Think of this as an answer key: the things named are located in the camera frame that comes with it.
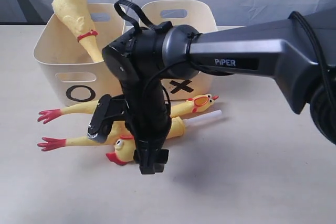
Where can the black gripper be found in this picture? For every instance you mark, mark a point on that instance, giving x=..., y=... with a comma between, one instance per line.
x=148, y=120

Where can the severed rubber chicken head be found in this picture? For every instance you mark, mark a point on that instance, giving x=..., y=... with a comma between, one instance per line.
x=124, y=147

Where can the thin whole rubber chicken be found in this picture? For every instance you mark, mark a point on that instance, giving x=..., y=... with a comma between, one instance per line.
x=197, y=104

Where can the large whole rubber chicken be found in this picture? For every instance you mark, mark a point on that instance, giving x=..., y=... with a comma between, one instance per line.
x=75, y=15

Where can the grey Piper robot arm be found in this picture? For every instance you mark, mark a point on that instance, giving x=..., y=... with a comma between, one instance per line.
x=297, y=52

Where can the cream bin marked O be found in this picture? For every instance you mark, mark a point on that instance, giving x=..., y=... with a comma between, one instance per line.
x=69, y=69

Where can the cream bin marked X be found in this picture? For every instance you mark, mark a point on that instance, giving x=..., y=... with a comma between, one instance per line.
x=184, y=12

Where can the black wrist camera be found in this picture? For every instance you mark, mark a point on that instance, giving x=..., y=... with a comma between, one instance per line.
x=108, y=111

